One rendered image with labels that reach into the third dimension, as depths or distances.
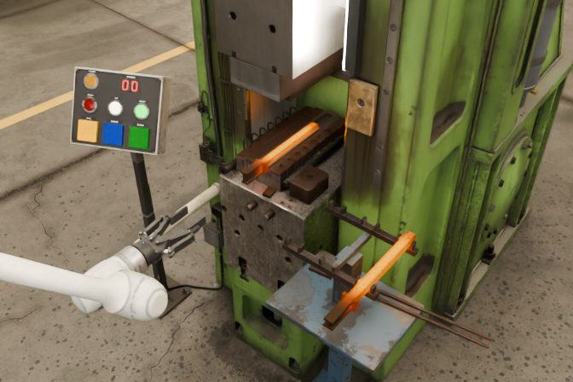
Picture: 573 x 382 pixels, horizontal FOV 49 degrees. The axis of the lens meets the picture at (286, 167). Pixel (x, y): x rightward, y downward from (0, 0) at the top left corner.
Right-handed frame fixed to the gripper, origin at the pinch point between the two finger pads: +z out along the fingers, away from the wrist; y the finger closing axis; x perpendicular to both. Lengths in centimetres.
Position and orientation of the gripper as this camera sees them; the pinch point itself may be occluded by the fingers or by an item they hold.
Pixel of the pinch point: (188, 219)
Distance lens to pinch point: 191.9
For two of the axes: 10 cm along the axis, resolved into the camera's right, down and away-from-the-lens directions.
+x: 0.0, -8.0, -6.0
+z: 6.1, -4.8, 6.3
